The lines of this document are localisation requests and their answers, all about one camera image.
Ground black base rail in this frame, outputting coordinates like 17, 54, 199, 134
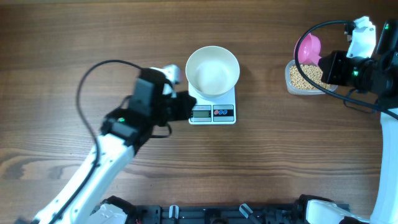
93, 203, 352, 224

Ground clear plastic container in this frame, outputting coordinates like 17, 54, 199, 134
285, 60, 337, 95

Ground white digital kitchen scale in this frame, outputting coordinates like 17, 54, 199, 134
188, 84, 237, 125

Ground white bowl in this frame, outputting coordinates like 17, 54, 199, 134
185, 45, 241, 98

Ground pink measuring scoop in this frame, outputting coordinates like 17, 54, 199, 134
298, 34, 322, 66

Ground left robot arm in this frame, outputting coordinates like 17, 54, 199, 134
32, 65, 196, 223

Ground soybeans pile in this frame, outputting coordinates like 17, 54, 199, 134
289, 63, 331, 91

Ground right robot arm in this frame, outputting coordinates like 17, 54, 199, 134
294, 17, 397, 223

